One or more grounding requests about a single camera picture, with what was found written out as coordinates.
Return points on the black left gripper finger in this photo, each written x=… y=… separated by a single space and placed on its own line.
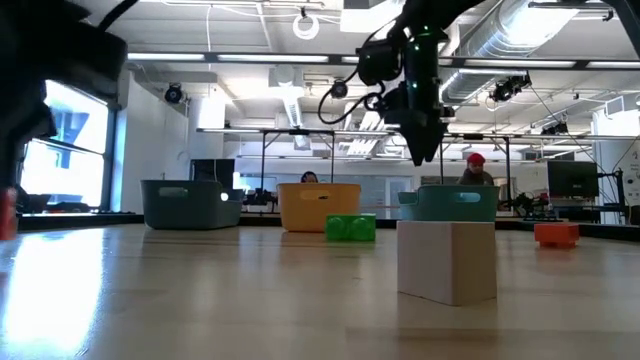
x=22 y=125

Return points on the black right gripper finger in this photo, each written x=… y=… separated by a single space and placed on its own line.
x=416 y=142
x=435 y=137

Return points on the wooden block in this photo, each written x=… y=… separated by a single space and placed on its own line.
x=445 y=265

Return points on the black background robot arm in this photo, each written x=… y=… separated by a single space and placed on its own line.
x=530 y=205

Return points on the person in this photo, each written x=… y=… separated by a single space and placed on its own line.
x=475 y=175
x=309 y=177

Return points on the teal plastic bin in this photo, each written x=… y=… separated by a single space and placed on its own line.
x=450 y=210

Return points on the green toy brick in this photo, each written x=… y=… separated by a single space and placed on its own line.
x=350 y=229

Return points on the yellow plastic bin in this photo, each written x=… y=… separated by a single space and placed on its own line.
x=305 y=215

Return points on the black monitor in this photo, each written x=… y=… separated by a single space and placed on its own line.
x=572 y=179
x=212 y=170

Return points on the black background equipment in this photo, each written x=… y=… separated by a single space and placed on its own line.
x=260 y=197

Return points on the black overhead crossbar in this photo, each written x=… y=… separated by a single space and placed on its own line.
x=250 y=63

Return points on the dark grey plastic bin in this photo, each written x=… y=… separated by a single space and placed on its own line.
x=190 y=210

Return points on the black stand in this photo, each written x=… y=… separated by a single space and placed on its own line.
x=620 y=200

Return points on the silver ventilation duct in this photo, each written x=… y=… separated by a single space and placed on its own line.
x=466 y=87

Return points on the black hanging camera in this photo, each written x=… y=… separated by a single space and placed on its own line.
x=173 y=94
x=505 y=90
x=339 y=89

